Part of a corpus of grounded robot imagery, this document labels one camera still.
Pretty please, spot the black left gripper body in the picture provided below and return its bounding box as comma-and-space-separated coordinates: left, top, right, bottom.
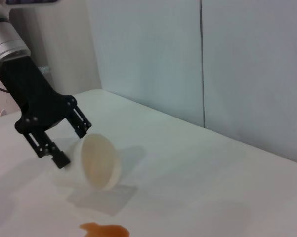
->
0, 56, 78, 136

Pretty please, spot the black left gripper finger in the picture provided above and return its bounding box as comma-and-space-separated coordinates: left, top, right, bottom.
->
66, 104, 93, 139
24, 128, 71, 169

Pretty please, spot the white paper cup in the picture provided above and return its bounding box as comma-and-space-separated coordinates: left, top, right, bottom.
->
71, 133, 122, 192

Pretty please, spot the brown liquid stain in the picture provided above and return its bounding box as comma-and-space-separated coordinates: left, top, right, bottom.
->
79, 222, 130, 237

